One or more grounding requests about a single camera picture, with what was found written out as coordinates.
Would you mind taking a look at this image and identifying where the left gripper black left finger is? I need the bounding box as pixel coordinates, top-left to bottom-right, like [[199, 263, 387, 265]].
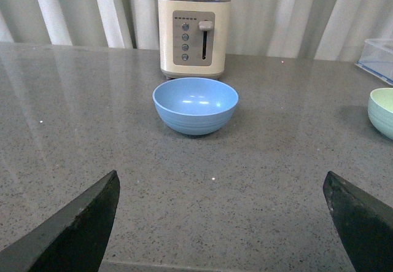
[[1, 170, 120, 271]]

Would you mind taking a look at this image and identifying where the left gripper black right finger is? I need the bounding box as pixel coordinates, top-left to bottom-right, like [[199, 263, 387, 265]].
[[323, 171, 392, 271]]

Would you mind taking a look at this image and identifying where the blue plastic bowl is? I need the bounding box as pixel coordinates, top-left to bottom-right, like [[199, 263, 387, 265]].
[[152, 77, 239, 136]]

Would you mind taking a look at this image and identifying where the light green plastic bowl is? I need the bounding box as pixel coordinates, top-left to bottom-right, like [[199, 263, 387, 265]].
[[368, 88, 393, 139]]

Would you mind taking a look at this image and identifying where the clear plastic food container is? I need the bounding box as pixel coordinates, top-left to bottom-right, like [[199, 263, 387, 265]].
[[356, 38, 393, 86]]

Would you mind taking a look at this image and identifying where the white pleated curtain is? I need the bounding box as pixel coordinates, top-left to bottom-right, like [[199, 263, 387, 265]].
[[1, 0, 392, 61]]

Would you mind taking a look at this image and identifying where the cream two-slot toaster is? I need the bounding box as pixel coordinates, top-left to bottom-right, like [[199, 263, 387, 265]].
[[158, 0, 231, 79]]

